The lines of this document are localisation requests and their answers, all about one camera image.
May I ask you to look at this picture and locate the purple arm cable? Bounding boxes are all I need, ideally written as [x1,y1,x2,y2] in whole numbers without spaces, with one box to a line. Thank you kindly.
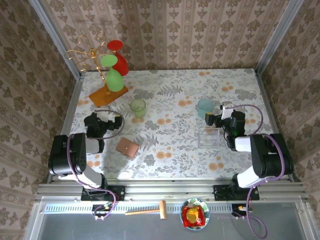
[231,104,287,240]
[66,107,125,221]

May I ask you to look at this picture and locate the red wine glass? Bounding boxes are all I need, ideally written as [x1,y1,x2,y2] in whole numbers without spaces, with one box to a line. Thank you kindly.
[106,39,130,77]

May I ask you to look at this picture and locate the aluminium frame post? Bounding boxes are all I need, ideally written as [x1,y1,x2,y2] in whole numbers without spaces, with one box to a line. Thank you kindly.
[27,0,85,81]
[254,0,305,76]

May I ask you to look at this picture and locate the patterned ceramic bowl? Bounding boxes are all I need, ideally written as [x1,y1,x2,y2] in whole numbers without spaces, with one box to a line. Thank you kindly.
[179,197,211,232]

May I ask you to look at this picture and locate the aluminium side rail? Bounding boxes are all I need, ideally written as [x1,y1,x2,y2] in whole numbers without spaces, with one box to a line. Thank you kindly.
[46,72,85,183]
[253,68,302,183]

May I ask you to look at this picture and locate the floral tablecloth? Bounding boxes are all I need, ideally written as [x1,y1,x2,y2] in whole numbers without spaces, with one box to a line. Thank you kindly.
[58,68,289,180]

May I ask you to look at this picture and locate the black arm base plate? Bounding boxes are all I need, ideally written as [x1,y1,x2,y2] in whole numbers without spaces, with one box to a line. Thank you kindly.
[212,184,260,202]
[80,185,126,202]

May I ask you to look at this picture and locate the black connector board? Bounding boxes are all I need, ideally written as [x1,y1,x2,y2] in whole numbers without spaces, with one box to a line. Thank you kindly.
[91,204,113,218]
[231,203,254,218]

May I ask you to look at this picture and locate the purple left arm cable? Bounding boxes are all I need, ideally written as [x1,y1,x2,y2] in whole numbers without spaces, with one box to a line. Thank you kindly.
[66,107,125,221]

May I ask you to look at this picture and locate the red snack packet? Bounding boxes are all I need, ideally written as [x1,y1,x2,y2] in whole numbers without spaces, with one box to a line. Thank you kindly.
[181,205,206,228]

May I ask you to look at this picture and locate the slotted metal strip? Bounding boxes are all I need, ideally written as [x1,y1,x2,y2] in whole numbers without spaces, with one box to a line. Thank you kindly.
[43,202,300,215]

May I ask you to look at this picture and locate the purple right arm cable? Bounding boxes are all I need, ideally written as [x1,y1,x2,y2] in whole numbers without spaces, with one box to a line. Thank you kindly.
[231,104,287,240]

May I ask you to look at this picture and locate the gold wire glass rack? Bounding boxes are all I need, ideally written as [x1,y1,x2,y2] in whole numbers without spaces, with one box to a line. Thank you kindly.
[64,33,129,110]

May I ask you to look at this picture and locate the green plastic tumbler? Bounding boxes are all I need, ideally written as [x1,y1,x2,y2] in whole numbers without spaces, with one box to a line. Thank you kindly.
[129,98,147,119]

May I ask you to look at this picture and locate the blue plastic tumbler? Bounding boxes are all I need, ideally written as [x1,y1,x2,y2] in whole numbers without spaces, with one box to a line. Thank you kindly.
[196,97,215,120]

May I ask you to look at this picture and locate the aluminium front rail beam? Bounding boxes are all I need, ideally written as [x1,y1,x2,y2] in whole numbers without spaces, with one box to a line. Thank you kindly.
[34,179,311,203]

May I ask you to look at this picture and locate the clear acrylic box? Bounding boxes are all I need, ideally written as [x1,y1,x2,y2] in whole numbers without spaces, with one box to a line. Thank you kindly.
[198,127,221,149]

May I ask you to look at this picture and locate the wooden mallet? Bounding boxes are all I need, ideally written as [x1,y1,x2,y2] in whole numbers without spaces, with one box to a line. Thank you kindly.
[124,199,168,220]

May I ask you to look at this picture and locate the green wine glass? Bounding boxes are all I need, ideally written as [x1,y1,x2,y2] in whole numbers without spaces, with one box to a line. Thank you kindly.
[99,54,125,92]

